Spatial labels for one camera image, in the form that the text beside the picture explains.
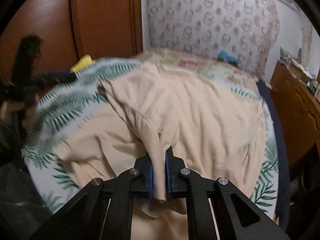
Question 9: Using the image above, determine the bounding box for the beige printed t-shirt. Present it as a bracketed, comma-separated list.
[54, 63, 266, 239]

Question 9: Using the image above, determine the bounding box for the person's left hand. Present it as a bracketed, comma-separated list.
[1, 94, 40, 129]

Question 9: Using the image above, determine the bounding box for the yellow plush toy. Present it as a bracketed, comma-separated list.
[70, 55, 94, 73]

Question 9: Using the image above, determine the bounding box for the navy bed mattress edge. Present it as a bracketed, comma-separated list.
[257, 79, 291, 231]

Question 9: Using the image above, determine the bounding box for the palm leaf print blanket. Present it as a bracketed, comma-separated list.
[22, 58, 279, 218]

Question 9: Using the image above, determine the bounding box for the brown louvered wardrobe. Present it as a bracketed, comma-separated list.
[1, 0, 143, 81]

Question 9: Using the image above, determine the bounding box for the wooden sideboard cabinet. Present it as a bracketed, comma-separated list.
[270, 63, 319, 166]

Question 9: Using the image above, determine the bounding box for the floral bed cover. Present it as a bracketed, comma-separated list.
[133, 48, 259, 92]

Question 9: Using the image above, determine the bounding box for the cardboard box on sideboard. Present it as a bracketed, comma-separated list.
[288, 61, 313, 82]

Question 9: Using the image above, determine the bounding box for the blue item on box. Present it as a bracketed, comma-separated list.
[217, 50, 238, 64]

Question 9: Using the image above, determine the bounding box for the beige side curtain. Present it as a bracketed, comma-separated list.
[301, 15, 312, 68]

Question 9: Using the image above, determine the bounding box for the circle pattern lace curtain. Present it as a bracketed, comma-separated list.
[147, 0, 280, 78]

